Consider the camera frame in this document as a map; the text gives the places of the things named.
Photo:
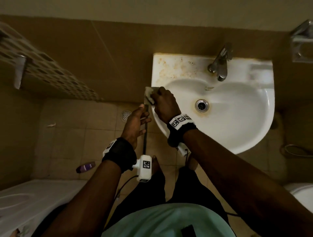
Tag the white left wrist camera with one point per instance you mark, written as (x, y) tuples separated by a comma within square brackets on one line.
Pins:
[(144, 169)]

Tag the white plastic appliance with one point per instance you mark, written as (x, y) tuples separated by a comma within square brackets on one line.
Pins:
[(36, 202)]

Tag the grey cleaning cloth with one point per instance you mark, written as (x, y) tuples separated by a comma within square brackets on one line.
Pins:
[(148, 95)]

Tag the round perforated floor drain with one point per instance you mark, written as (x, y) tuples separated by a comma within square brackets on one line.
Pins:
[(126, 115)]

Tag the person's foot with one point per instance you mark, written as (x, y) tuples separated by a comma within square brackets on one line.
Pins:
[(192, 164), (155, 164)]

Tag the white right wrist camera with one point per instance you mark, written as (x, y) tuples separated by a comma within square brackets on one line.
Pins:
[(183, 149)]

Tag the purple shower gel bottle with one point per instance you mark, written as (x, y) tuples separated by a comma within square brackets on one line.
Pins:
[(85, 167)]

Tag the teal shirt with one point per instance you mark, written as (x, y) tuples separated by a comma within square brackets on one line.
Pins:
[(151, 222)]

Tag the black clip-on device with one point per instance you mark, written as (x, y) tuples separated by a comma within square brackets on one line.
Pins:
[(188, 231)]

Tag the person's left hand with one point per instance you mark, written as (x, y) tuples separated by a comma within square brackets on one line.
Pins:
[(133, 127)]

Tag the white wash basin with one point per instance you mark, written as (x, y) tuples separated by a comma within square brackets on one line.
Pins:
[(239, 117)]

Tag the white toilet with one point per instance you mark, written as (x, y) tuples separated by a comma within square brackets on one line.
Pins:
[(302, 195)]

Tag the person's left foot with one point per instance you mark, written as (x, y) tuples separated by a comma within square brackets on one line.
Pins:
[(155, 164)]

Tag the person's right foot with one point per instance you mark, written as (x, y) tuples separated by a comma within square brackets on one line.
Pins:
[(192, 164)]

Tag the black trousers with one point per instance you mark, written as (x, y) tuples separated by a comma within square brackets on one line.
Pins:
[(195, 188)]

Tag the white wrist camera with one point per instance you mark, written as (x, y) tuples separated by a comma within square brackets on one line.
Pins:
[(144, 169), (183, 149)]

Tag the black right wrist band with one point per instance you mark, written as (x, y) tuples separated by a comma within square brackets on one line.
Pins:
[(182, 130)]

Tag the person's right hand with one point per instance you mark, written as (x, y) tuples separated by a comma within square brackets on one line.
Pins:
[(166, 105)]

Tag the dark round floor drain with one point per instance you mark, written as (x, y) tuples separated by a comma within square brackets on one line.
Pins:
[(274, 124)]

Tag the black wrist band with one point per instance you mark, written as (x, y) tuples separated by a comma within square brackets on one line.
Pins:
[(121, 155), (182, 130)]

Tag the pale floor scrap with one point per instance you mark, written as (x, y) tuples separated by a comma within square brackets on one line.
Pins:
[(51, 125)]

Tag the chrome basin tap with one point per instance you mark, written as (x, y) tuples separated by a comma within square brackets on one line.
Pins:
[(221, 63)]

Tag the person's left forearm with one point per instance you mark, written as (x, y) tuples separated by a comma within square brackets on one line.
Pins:
[(85, 202)]

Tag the chrome wall tap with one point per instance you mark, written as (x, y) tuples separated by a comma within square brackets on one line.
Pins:
[(19, 70)]

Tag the black left wrist band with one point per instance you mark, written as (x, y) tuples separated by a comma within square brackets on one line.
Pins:
[(121, 155)]

